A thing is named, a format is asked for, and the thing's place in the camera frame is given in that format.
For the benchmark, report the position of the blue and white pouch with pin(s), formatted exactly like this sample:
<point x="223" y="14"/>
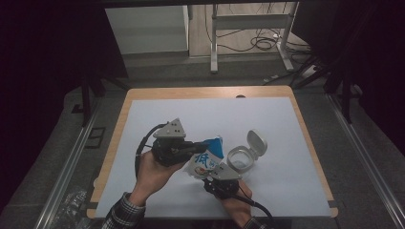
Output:
<point x="207" y="160"/>

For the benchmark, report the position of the dark table grommet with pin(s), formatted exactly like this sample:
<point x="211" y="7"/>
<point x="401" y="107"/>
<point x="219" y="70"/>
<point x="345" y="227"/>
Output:
<point x="240" y="96"/>

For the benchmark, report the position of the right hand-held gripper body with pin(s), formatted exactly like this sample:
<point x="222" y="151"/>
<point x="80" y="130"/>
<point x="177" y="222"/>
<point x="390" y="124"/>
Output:
<point x="223" y="186"/>

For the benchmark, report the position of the aluminium rail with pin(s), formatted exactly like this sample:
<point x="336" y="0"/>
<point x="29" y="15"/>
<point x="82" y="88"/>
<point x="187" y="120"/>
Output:
<point x="67" y="171"/>
<point x="366" y="156"/>

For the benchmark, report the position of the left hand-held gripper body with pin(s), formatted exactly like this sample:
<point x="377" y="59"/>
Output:
<point x="168" y="149"/>

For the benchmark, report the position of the clear plastic bag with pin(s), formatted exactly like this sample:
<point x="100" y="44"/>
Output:
<point x="71" y="206"/>

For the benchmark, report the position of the white metal desk frame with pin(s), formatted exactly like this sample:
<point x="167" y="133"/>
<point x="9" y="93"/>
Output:
<point x="251" y="21"/>

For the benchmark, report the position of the white cabinet panel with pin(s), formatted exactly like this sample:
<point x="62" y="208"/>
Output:
<point x="146" y="30"/>

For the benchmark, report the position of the white power strip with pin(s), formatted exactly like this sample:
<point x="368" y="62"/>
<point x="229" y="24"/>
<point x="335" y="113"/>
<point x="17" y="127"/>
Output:
<point x="308" y="71"/>

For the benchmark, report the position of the clear jar with flip lid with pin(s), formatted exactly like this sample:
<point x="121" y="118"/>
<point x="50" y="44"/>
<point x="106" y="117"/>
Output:
<point x="242" y="157"/>

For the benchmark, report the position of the person's right hand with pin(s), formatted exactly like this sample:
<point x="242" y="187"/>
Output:
<point x="240" y="206"/>

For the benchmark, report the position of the person's left hand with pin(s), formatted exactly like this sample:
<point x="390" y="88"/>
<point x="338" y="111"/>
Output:
<point x="151" y="178"/>

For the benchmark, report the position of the black metal stand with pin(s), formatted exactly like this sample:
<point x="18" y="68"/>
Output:
<point x="86" y="95"/>
<point x="345" y="95"/>

